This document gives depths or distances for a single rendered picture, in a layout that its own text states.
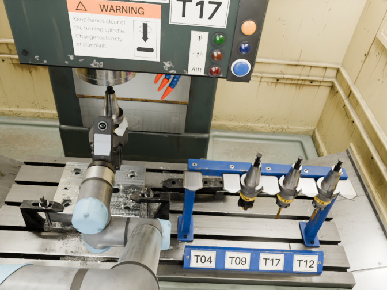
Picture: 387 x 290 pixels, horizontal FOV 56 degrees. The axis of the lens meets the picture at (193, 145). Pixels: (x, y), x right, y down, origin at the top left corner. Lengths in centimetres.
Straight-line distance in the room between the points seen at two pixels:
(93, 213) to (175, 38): 41
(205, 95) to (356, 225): 81
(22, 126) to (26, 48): 154
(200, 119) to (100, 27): 102
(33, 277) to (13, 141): 167
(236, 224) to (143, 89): 65
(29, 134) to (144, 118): 82
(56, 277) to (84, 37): 40
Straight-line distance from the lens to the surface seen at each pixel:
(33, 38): 73
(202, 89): 154
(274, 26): 183
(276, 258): 124
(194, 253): 119
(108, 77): 88
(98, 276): 55
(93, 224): 83
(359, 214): 164
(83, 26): 69
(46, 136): 217
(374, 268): 152
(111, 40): 69
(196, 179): 102
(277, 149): 215
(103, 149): 93
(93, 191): 85
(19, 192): 147
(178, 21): 66
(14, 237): 135
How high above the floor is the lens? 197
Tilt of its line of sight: 42 degrees down
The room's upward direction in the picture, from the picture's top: 6 degrees clockwise
